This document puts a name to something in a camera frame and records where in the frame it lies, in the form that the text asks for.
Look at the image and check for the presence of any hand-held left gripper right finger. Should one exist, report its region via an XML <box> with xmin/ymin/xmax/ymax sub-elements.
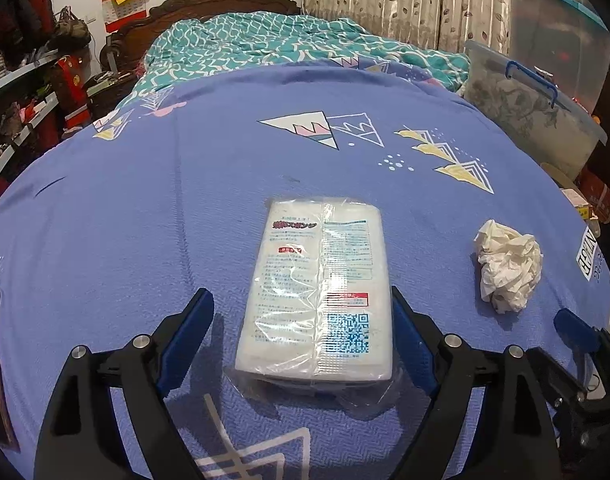
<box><xmin>385</xmin><ymin>286</ymin><xmax>558</xmax><ymax>480</ymax></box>

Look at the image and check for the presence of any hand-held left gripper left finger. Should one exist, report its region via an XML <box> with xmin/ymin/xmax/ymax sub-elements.
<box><xmin>35</xmin><ymin>287</ymin><xmax>216</xmax><ymax>480</ymax></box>

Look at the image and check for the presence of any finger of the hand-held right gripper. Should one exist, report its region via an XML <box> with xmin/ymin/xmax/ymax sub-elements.
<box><xmin>528</xmin><ymin>347</ymin><xmax>589</xmax><ymax>407</ymax></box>
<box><xmin>554</xmin><ymin>308</ymin><xmax>610</xmax><ymax>362</ymax></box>

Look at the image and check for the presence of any white tissue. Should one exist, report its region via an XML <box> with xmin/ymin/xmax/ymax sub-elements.
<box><xmin>472</xmin><ymin>219</ymin><xmax>544</xmax><ymax>315</ymax></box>

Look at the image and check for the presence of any white sponge packet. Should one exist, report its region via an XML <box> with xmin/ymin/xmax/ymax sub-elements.
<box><xmin>224</xmin><ymin>194</ymin><xmax>408</xmax><ymax>420</ymax></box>

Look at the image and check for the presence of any brown cardboard box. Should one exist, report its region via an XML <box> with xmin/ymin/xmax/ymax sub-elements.
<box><xmin>578</xmin><ymin>167</ymin><xmax>610</xmax><ymax>226</ymax></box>

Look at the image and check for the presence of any purple printed bed sheet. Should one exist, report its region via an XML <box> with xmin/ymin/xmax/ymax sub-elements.
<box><xmin>0</xmin><ymin>55</ymin><xmax>610</xmax><ymax>480</ymax></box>

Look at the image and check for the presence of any red gift bag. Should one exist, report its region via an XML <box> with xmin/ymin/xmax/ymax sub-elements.
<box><xmin>52</xmin><ymin>55</ymin><xmax>93</xmax><ymax>128</ymax></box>

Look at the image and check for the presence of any cluttered shelf rack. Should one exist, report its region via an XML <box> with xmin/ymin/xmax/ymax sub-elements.
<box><xmin>0</xmin><ymin>0</ymin><xmax>116</xmax><ymax>201</ymax></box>

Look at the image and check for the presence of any large storage box teal lid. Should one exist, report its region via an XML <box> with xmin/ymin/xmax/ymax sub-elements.
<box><xmin>502</xmin><ymin>0</ymin><xmax>610</xmax><ymax>116</ymax></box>

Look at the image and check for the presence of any teal patterned quilt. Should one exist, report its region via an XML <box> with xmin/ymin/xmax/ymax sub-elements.
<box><xmin>117</xmin><ymin>12</ymin><xmax>472</xmax><ymax>111</ymax></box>

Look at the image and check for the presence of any brown handbag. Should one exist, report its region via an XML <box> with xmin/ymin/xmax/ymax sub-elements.
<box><xmin>52</xmin><ymin>7</ymin><xmax>93</xmax><ymax>51</ymax></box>

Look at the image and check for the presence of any carved wooden headboard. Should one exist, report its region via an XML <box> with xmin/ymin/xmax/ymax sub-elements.
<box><xmin>100</xmin><ymin>0</ymin><xmax>302</xmax><ymax>78</ymax></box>

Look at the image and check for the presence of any clear storage box blue handle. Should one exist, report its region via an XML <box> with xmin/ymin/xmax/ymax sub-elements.
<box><xmin>462</xmin><ymin>39</ymin><xmax>608</xmax><ymax>181</ymax></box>

